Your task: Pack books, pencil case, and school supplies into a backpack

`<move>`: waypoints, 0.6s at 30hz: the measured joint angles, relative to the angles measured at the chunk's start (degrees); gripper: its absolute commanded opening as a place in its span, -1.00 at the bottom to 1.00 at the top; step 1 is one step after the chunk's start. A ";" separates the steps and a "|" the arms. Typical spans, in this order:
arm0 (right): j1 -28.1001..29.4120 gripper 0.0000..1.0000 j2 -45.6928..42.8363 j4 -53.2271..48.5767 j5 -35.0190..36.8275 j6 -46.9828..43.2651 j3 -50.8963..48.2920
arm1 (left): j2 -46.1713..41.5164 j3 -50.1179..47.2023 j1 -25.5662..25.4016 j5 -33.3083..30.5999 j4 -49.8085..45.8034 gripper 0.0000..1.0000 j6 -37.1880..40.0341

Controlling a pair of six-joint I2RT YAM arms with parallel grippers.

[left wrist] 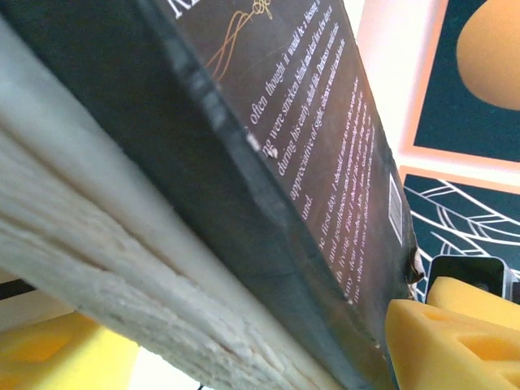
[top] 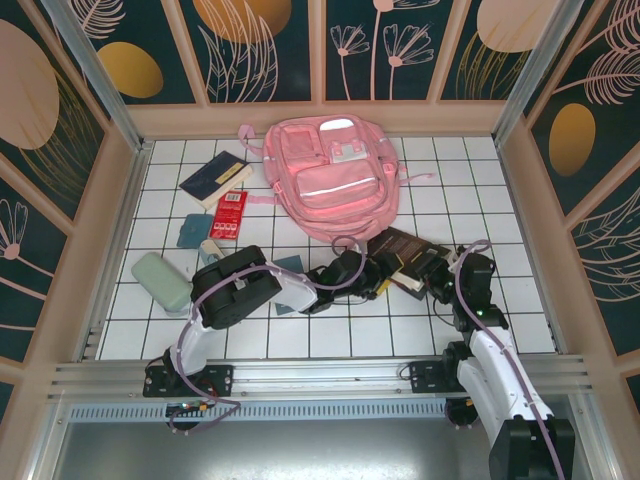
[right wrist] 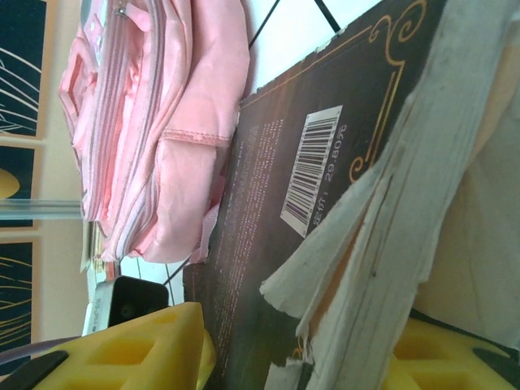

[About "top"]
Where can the black cover thick book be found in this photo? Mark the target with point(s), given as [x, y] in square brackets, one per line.
[405, 245]

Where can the teal notebook with barcode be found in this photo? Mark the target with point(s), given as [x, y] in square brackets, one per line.
[289, 264]

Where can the pink school backpack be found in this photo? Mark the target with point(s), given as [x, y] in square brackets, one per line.
[330, 185]

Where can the red ruler set package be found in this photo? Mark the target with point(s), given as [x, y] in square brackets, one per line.
[229, 215]

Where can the teal and beige stapler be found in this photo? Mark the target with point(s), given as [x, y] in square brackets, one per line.
[210, 250]

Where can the small teal card holder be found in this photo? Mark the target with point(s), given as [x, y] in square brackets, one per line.
[194, 231]

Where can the navy hardcover book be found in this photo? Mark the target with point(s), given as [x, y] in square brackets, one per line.
[212, 175]

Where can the pale green pencil case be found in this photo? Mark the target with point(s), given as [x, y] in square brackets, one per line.
[160, 280]

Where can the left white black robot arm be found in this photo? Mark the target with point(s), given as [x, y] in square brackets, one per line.
[235, 290]

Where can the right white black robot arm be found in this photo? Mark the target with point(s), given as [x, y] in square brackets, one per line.
[500, 380]

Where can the grey sheet metal panel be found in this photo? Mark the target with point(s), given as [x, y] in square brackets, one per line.
[320, 450]

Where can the small wiring connector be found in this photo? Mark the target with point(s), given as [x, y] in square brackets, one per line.
[190, 407]

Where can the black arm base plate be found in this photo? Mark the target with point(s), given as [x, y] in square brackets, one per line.
[425, 377]
[220, 380]

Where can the aluminium mounting rail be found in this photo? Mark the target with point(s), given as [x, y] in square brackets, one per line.
[320, 375]

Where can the aluminium frame post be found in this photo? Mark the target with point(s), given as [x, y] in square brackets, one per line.
[95, 75]
[542, 75]

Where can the aluminium side rail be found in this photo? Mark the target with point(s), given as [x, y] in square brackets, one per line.
[129, 200]

